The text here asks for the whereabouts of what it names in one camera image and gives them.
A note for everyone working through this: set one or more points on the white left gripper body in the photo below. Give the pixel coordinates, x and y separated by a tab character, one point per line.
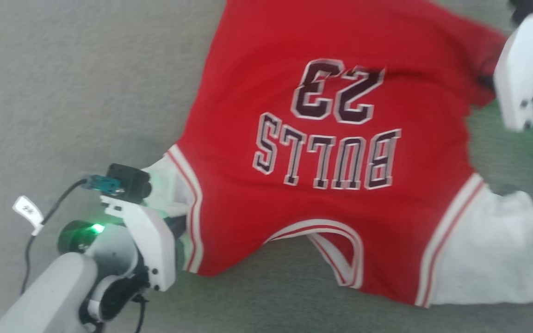
158	249

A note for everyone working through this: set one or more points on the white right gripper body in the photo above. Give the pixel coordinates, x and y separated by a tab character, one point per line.
521	74

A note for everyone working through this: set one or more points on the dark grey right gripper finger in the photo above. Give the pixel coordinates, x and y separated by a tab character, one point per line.
486	82

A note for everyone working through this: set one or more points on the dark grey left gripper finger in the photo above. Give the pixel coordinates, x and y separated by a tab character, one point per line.
179	226

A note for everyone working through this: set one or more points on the red white basketball jersey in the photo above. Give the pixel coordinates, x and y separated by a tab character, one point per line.
317	208

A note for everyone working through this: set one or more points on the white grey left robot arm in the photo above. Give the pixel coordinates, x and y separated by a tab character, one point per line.
58	291

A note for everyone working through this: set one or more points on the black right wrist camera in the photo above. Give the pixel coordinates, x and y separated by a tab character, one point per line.
525	9

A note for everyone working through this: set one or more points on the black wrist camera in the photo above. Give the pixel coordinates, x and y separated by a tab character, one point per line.
525	9
130	182

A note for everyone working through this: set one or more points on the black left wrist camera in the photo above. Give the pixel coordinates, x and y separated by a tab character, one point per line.
130	182

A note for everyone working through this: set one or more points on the teal left camera plug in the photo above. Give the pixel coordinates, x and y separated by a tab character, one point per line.
104	184

